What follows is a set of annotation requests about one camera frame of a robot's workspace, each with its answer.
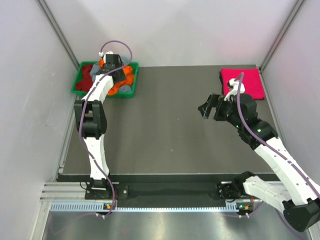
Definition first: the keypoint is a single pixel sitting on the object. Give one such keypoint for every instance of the slotted cable duct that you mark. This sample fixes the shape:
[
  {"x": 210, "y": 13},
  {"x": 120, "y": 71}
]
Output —
[{"x": 103, "y": 207}]

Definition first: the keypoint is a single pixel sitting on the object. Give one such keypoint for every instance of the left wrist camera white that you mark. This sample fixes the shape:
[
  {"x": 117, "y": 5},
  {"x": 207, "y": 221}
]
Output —
[{"x": 102, "y": 53}]

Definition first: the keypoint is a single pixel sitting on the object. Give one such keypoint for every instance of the orange t shirt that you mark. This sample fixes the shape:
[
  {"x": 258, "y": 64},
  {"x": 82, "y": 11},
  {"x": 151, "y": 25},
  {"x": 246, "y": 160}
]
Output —
[{"x": 123, "y": 87}]

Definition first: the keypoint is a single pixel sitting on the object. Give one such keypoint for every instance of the green plastic bin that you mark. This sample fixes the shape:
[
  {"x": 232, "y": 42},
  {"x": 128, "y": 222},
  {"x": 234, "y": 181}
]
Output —
[{"x": 135, "y": 67}]

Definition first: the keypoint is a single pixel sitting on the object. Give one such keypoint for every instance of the aluminium front rail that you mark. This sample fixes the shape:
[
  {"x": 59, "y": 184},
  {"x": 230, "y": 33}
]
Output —
[{"x": 62, "y": 191}]

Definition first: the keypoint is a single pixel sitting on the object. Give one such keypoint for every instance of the dark red t shirt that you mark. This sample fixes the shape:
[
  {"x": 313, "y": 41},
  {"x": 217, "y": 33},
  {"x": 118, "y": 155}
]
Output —
[{"x": 85, "y": 81}]

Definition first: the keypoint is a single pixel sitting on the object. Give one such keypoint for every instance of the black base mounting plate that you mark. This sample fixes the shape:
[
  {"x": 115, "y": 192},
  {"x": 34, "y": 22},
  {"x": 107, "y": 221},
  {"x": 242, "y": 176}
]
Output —
[{"x": 166, "y": 191}]

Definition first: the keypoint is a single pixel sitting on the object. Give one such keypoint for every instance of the aluminium corner post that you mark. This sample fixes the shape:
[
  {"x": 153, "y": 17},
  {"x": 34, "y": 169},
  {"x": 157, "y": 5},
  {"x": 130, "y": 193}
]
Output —
[
  {"x": 298, "y": 5},
  {"x": 46, "y": 10}
]

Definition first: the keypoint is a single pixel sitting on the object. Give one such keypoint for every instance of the grey-blue t shirt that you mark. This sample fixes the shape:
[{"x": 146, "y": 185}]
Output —
[{"x": 94, "y": 71}]

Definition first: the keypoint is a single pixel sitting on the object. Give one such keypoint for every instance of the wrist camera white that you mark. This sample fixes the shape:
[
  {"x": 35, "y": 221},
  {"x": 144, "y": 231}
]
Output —
[
  {"x": 102, "y": 53},
  {"x": 234, "y": 86}
]

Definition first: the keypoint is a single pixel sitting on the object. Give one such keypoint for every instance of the folded pink t shirt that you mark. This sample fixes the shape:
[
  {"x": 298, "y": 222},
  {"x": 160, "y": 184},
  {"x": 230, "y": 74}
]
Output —
[{"x": 246, "y": 82}]

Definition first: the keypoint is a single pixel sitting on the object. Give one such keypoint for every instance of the aluminium corner post left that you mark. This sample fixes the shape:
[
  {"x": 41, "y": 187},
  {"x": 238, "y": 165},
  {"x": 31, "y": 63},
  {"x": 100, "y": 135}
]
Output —
[{"x": 46, "y": 10}]

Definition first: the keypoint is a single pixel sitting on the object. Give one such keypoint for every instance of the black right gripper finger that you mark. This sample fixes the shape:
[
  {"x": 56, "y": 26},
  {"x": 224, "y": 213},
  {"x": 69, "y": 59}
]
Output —
[
  {"x": 213, "y": 100},
  {"x": 205, "y": 109}
]

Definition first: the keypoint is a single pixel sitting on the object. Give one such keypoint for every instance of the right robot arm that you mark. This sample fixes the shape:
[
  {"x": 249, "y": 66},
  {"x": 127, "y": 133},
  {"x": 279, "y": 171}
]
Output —
[{"x": 299, "y": 201}]

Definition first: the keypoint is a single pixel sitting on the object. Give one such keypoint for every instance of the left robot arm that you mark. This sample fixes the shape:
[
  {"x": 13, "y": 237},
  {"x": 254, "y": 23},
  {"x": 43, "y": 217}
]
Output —
[{"x": 91, "y": 123}]

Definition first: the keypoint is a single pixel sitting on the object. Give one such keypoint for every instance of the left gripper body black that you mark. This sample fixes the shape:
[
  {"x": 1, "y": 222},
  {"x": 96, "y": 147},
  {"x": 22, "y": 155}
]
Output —
[{"x": 121, "y": 75}]

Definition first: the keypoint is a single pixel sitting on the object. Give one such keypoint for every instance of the aluminium corner post right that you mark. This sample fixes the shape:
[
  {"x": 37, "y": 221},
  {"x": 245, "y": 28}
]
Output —
[{"x": 298, "y": 5}]

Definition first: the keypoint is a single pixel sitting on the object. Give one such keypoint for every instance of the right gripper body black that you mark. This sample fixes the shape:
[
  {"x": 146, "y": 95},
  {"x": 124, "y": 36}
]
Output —
[{"x": 224, "y": 112}]

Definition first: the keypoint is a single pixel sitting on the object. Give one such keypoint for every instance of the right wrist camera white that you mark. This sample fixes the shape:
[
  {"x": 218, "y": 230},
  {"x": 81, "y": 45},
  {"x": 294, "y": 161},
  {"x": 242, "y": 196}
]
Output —
[{"x": 234, "y": 86}]

